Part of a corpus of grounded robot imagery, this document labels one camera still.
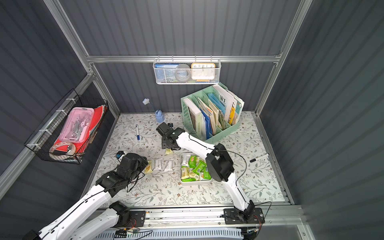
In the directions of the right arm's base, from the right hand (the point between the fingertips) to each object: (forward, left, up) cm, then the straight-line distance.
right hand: (170, 141), depth 91 cm
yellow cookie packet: (-2, +2, -8) cm, 9 cm away
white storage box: (-15, -15, -7) cm, 22 cm away
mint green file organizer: (+11, -25, +15) cm, 31 cm away
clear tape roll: (-18, +40, +19) cm, 47 cm away
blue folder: (+8, -24, +4) cm, 25 cm away
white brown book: (+9, -15, +14) cm, 23 cm away
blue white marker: (+12, +26, -10) cm, 30 cm away
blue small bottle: (+26, +12, -4) cm, 29 cm away
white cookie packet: (-11, +8, -9) cm, 16 cm away
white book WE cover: (+22, -35, +15) cm, 44 cm away
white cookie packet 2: (-13, 0, -8) cm, 15 cm away
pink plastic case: (-5, +42, +22) cm, 47 cm away
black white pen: (-6, -56, -9) cm, 57 cm away
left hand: (-14, +12, +4) cm, 19 cm away
